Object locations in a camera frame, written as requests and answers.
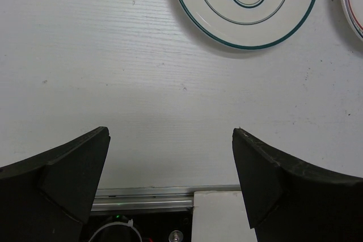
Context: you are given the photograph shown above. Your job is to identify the aluminium rail frame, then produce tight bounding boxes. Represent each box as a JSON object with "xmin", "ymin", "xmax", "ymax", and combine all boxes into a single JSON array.
[{"xmin": 91, "ymin": 185, "xmax": 240, "ymax": 213}]

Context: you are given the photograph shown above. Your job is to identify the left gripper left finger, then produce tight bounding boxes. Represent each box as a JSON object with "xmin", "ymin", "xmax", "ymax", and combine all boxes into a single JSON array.
[{"xmin": 1, "ymin": 126, "xmax": 111, "ymax": 241}]

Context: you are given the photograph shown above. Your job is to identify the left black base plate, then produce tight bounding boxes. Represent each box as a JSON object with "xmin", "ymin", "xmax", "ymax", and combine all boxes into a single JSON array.
[{"xmin": 79, "ymin": 208, "xmax": 193, "ymax": 241}]

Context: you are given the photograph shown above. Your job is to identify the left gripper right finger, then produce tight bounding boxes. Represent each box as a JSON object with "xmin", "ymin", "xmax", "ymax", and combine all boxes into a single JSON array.
[{"xmin": 232, "ymin": 128, "xmax": 362, "ymax": 241}]

